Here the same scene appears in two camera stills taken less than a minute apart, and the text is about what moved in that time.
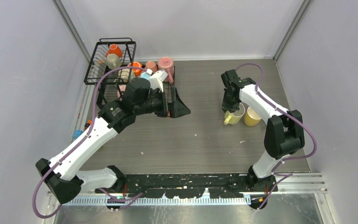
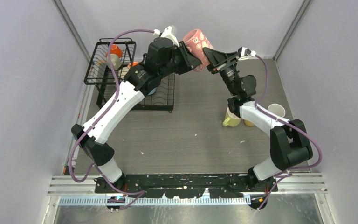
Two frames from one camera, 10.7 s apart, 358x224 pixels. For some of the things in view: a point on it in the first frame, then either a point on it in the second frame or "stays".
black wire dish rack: (111, 66) stays
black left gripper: (175, 109) to (190, 61)
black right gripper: (226, 106) to (216, 58)
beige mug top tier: (113, 61) stays
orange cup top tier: (114, 49) stays
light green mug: (234, 118) stays
